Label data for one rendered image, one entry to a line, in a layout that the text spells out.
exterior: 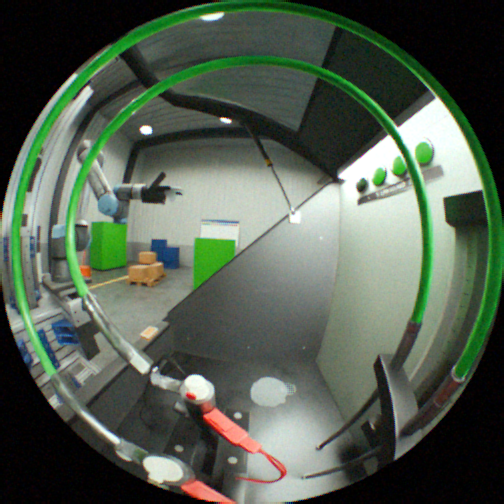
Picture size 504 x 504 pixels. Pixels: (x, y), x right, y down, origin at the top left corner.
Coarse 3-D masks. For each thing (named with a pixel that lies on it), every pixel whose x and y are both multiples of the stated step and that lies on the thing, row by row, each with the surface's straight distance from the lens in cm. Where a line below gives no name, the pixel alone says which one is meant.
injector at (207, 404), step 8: (184, 384) 15; (208, 384) 15; (184, 392) 15; (184, 400) 15; (192, 400) 14; (200, 400) 14; (208, 400) 14; (176, 408) 19; (184, 408) 19; (192, 408) 15; (200, 408) 15; (208, 408) 15; (216, 408) 18; (184, 416) 20; (192, 416) 17; (200, 416) 16; (200, 424) 18; (208, 432) 22; (208, 440) 27; (216, 440) 27; (216, 448) 32
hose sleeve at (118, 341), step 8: (88, 296) 18; (88, 304) 18; (96, 304) 18; (88, 312) 18; (96, 312) 17; (104, 312) 18; (96, 320) 17; (104, 320) 17; (104, 328) 17; (112, 328) 17; (104, 336) 17; (112, 336) 16; (120, 336) 16; (112, 344) 17; (120, 344) 16; (128, 344) 16; (120, 352) 16; (128, 352) 16; (136, 352) 16; (128, 360) 16
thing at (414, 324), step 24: (192, 72) 20; (312, 72) 20; (144, 96) 21; (360, 96) 19; (120, 120) 21; (384, 120) 19; (96, 144) 22; (408, 168) 18; (72, 192) 22; (72, 216) 22; (72, 240) 22; (432, 240) 17; (72, 264) 21; (432, 264) 17
